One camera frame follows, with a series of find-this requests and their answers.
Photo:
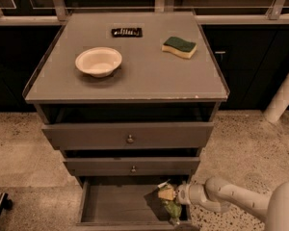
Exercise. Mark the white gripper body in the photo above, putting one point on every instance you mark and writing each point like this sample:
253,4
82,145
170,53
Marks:
184,193

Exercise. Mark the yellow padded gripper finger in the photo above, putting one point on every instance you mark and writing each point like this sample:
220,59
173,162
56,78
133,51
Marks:
167,193

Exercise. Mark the green jalapeno chip bag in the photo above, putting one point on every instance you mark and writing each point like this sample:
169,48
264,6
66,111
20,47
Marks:
172,207

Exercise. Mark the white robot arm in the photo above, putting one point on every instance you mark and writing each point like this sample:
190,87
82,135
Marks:
243,179

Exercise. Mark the grey open bottom drawer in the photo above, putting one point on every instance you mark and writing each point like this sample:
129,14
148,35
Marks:
127,203

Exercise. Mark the grey middle drawer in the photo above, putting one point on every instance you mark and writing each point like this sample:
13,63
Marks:
131,166

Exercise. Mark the grey drawer cabinet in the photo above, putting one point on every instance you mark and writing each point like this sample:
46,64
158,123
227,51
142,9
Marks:
149,85

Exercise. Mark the grey top drawer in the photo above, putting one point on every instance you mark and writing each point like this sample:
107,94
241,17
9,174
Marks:
147,135

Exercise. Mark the green yellow sponge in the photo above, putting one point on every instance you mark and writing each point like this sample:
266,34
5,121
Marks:
180,47

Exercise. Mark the white paper bowl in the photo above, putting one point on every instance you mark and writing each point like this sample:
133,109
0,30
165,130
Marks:
98,62

